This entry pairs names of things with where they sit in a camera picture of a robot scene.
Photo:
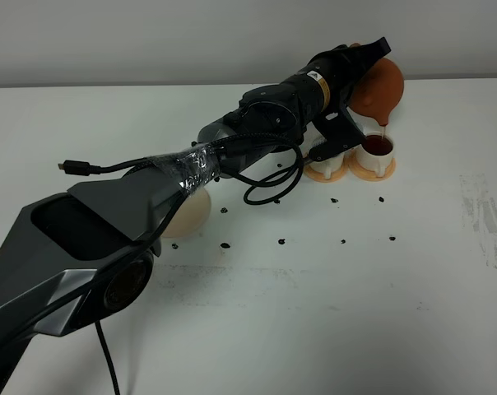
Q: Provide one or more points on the left orange cup coaster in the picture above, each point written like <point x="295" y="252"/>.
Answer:
<point x="309" y="173"/>

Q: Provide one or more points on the right white teacup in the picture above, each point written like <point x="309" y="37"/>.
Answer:
<point x="376" y="154"/>

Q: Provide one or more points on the white teacup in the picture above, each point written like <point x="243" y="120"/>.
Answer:
<point x="376" y="154"/>
<point x="329" y="170"/>

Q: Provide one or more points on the left white teacup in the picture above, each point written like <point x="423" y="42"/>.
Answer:
<point x="329" y="170"/>

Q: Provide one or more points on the right orange cup coaster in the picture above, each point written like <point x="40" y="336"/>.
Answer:
<point x="369" y="175"/>

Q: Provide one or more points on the beige round teapot coaster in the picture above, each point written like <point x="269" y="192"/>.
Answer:
<point x="192" y="214"/>

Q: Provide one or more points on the brown clay teapot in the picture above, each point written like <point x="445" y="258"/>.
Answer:
<point x="378" y="92"/>

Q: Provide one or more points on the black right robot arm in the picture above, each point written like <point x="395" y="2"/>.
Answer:
<point x="78" y="256"/>

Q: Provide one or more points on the loose black cable plug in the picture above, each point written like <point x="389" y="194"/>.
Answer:
<point x="83" y="168"/>

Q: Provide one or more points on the orange cup coaster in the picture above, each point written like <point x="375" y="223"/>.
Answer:
<point x="369" y="175"/>
<point x="309" y="173"/>

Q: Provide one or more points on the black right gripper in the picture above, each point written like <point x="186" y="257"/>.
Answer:
<point x="338" y="71"/>

